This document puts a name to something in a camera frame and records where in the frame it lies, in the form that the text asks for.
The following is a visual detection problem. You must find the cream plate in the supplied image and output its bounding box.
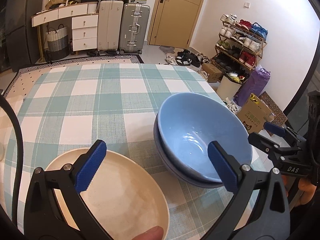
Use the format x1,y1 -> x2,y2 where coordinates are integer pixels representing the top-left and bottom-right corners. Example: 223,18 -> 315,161
44,147 -> 170,240

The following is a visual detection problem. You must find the blue bowl large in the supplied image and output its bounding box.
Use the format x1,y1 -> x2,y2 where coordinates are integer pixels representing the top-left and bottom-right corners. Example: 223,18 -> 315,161
157,92 -> 253,183

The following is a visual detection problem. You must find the right hand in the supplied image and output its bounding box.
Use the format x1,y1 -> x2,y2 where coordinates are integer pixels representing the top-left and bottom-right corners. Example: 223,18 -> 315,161
289,178 -> 316,208

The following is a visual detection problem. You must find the left hand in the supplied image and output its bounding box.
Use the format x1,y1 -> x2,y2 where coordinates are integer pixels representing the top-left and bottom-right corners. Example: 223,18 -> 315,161
132,226 -> 164,240

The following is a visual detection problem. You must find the tmall cardboard box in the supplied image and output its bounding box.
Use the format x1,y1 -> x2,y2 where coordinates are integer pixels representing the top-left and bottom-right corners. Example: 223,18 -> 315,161
236,93 -> 274,134

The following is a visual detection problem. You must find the beige plaid tablecloth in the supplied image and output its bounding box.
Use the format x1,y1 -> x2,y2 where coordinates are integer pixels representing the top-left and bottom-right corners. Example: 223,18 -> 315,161
0,95 -> 24,172

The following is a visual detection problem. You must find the purple bag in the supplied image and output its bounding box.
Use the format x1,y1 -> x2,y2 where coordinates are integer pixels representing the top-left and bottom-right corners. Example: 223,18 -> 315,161
234,65 -> 271,107

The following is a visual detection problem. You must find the white trash bin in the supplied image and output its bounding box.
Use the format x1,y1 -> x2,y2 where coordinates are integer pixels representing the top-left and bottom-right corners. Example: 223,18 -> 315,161
216,75 -> 241,100

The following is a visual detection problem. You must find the small brown cardboard box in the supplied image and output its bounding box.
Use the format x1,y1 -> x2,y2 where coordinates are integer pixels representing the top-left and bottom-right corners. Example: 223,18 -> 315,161
202,63 -> 223,83

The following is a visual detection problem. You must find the green plaid tablecloth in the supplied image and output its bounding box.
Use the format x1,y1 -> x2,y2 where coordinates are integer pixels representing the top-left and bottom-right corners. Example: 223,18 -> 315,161
17,63 -> 232,239

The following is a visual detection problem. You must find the wooden shoe rack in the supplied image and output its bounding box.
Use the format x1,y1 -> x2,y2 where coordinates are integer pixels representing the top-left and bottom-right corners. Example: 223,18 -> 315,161
215,14 -> 268,73

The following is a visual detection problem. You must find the dotted floor rug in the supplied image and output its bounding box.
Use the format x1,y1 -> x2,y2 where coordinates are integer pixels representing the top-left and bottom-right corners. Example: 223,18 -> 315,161
2,54 -> 145,100

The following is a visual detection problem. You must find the woven laundry basket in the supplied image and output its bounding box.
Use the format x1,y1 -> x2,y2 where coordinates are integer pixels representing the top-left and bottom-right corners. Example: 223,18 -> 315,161
46,24 -> 69,61

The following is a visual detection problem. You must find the wooden door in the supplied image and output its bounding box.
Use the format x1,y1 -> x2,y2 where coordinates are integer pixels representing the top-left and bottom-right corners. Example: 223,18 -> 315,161
148,0 -> 203,49

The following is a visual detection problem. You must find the white drawer desk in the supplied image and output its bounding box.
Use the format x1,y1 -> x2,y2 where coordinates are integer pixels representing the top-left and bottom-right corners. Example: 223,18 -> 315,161
31,2 -> 98,59

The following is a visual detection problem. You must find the silver suitcase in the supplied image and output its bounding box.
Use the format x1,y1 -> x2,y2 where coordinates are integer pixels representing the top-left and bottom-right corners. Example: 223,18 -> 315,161
119,3 -> 150,54

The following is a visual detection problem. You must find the beige suitcase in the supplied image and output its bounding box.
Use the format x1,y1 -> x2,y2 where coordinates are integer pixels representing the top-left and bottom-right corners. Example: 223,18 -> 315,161
97,0 -> 124,51

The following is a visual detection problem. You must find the dark refrigerator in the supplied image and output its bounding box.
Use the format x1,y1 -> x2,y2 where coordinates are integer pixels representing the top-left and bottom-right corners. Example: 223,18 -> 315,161
5,0 -> 42,72

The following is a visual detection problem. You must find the black cable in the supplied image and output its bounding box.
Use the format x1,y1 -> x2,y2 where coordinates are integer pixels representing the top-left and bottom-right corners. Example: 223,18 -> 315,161
0,95 -> 25,231

